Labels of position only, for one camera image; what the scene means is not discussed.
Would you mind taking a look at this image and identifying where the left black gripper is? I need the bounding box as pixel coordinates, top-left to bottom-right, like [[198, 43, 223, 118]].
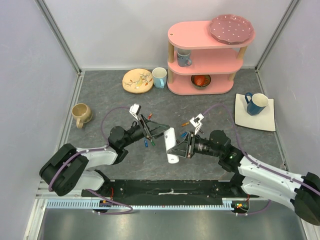
[[121, 113, 171, 147]]

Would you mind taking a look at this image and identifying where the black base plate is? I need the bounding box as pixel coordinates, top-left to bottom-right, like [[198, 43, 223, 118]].
[[96, 179, 247, 206]]

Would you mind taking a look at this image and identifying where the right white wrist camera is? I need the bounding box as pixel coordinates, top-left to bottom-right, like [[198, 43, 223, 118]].
[[189, 113, 204, 135]]

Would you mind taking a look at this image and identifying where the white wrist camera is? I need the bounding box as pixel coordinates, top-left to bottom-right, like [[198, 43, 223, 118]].
[[189, 113, 204, 135], [129, 103, 141, 122]]

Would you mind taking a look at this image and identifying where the dark blue mug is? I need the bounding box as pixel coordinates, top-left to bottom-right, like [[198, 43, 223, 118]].
[[244, 92, 269, 116]]

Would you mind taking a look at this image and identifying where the white square plate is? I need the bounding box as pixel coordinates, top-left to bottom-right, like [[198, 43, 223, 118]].
[[234, 93, 276, 132]]

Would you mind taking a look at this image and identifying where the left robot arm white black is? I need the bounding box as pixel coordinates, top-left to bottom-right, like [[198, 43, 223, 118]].
[[39, 115, 170, 197]]

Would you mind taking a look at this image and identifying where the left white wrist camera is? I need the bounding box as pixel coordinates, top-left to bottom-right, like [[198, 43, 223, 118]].
[[129, 103, 141, 122]]

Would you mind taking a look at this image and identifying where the patterned dark bowl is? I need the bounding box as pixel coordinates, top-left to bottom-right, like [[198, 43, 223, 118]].
[[191, 74, 211, 90]]

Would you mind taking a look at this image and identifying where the pink three-tier shelf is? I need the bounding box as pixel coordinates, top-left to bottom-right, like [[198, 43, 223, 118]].
[[167, 21, 256, 95]]

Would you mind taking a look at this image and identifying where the yellow floral plate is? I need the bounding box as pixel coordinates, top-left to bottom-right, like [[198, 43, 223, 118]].
[[122, 68, 154, 94]]

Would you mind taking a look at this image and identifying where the light blue mug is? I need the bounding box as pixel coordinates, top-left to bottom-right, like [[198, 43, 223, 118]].
[[152, 67, 167, 89]]

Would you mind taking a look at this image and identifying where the orange cup in bowl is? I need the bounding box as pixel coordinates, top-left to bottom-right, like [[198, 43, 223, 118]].
[[193, 75, 210, 87]]

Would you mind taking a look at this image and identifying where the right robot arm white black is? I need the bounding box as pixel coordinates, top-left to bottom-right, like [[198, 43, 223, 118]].
[[164, 127, 320, 226]]

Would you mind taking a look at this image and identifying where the white remote control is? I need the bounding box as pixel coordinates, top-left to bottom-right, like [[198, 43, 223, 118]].
[[163, 127, 180, 164]]

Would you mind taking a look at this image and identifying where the white slotted cable duct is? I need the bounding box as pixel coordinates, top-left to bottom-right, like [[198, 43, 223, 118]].
[[45, 199, 245, 211]]

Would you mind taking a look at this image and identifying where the beige ceramic mug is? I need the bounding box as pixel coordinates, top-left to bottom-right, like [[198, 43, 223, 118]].
[[71, 103, 93, 129]]

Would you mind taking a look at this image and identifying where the grey mug on shelf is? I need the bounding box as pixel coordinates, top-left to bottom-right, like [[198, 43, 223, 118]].
[[176, 48, 192, 67]]

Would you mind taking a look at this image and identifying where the pink polka dot plate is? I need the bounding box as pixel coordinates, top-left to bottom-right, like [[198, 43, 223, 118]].
[[208, 14, 254, 45]]

